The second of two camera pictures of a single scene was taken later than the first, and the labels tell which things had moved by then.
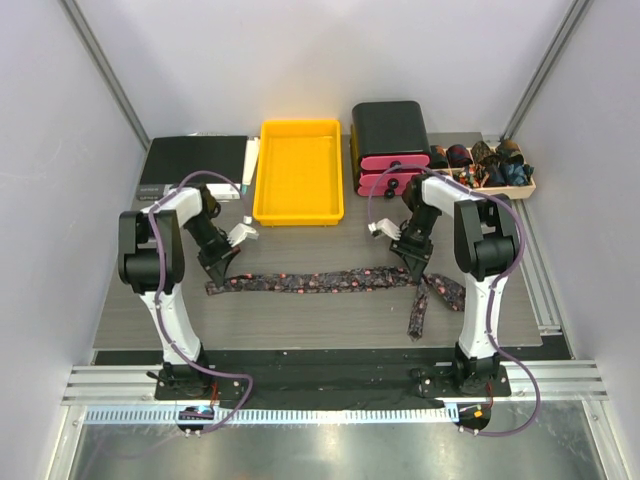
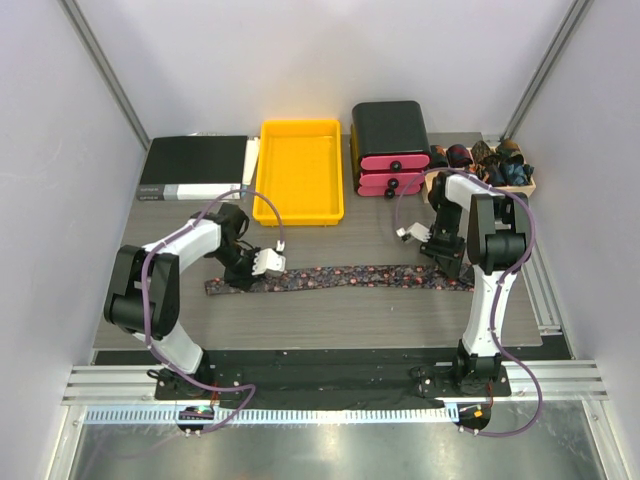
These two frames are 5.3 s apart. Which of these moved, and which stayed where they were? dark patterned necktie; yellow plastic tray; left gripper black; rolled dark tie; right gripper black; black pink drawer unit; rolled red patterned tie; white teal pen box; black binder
Moved: left gripper black; dark patterned necktie; right gripper black
Stayed: white teal pen box; yellow plastic tray; black pink drawer unit; rolled dark tie; rolled red patterned tie; black binder
